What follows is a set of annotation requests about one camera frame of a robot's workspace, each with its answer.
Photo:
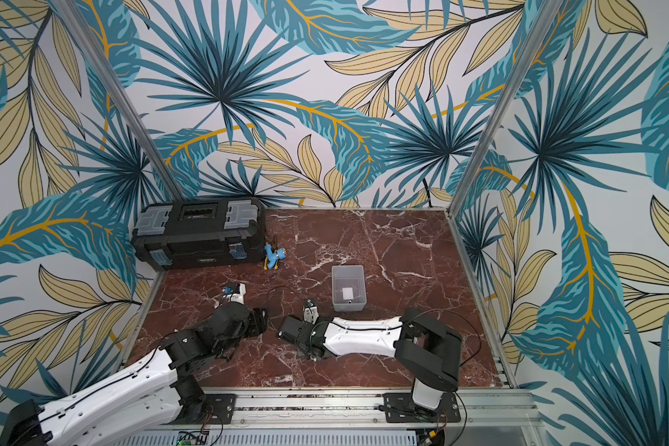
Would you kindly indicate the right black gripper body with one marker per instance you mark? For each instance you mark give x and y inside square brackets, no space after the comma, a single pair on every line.
[288,328]

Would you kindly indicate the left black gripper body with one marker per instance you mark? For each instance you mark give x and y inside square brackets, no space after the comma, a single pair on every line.
[255,324]

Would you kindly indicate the grey plastic storage box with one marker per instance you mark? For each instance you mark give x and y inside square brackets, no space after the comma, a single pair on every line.
[348,288]

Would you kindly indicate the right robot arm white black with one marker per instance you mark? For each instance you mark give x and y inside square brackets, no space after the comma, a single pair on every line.
[426,347]

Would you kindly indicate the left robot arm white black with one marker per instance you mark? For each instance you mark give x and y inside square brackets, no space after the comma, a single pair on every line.
[156,390]

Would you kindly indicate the blue toy figure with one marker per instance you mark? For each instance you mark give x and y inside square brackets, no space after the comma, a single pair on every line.
[273,256]

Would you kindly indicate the black plastic toolbox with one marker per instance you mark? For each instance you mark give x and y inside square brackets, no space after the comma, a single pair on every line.
[199,234]

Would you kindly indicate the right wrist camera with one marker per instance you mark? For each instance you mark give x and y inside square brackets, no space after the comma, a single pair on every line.
[310,312]

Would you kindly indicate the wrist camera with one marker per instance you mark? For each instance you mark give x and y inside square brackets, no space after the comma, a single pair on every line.
[233,292]
[310,312]

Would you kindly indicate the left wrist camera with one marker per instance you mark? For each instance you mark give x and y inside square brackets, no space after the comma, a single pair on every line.
[233,292]

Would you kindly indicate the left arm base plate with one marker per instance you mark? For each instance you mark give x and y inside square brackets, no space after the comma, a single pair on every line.
[218,408]

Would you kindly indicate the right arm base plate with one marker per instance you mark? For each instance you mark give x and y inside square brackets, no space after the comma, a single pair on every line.
[399,408]

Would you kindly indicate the aluminium rail front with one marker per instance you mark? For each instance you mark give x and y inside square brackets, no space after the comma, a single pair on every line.
[356,408]

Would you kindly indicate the left metal frame post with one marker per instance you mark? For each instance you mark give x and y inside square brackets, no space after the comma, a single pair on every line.
[88,42]

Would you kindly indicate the metal frame post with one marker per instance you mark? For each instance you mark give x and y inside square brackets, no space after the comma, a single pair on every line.
[533,41]
[88,42]

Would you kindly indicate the right metal frame post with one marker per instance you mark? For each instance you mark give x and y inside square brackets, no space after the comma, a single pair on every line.
[533,41]

